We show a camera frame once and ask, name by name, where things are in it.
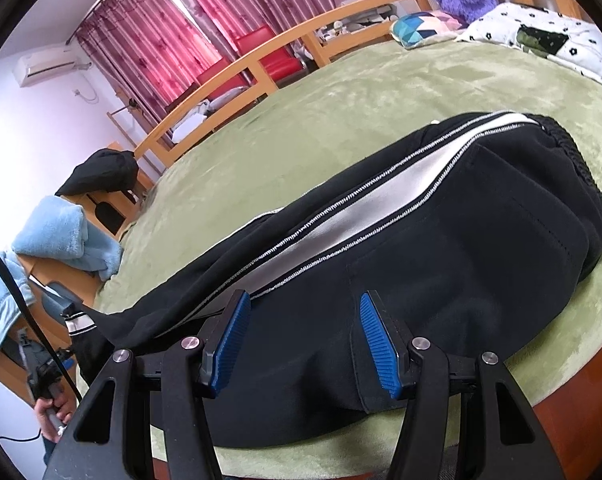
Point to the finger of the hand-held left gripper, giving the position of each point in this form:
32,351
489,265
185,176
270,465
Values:
61,296

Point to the cluttered desk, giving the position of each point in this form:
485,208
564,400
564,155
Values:
351,15

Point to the white bedding bundle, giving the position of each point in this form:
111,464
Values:
193,120

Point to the light blue towel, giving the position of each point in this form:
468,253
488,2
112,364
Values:
56,235

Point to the white air conditioner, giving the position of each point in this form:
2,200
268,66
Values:
43,65

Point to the black pants with white stripe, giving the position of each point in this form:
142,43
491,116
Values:
431,260

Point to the geometric patterned cushion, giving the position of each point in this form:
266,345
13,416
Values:
421,25

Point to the person's left hand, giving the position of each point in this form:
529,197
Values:
48,415

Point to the white floral pillow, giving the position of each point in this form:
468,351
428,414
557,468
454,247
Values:
546,35

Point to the green fleece blanket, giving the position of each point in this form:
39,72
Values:
331,110

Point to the red floral curtains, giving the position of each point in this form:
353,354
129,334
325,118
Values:
146,35

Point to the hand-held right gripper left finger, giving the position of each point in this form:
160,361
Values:
226,342

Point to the person's left forearm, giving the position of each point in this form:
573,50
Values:
51,452

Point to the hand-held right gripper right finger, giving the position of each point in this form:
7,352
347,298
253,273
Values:
378,352

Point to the red chair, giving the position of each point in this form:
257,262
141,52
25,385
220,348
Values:
276,55
216,77

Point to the dark cloth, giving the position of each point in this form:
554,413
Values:
101,170

